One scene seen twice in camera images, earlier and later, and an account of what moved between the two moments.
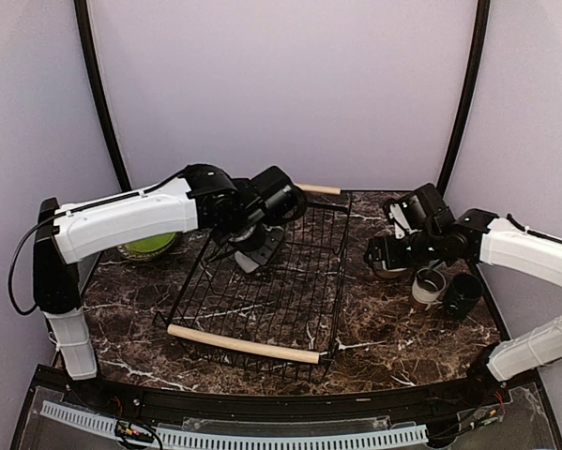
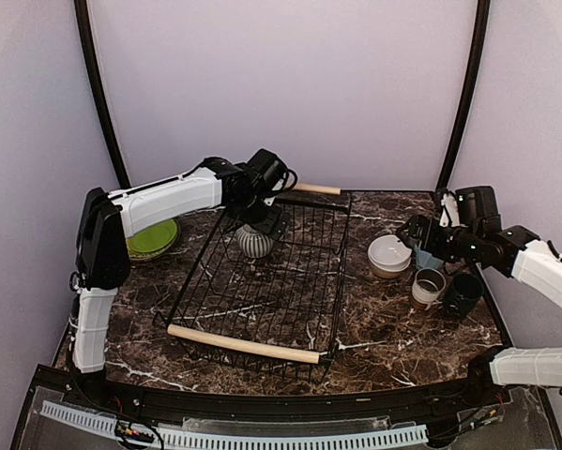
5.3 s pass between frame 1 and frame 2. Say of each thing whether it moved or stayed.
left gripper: moved
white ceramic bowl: moved
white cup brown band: stayed
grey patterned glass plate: stayed
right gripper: moved
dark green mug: stayed
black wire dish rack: stayed
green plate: stayed
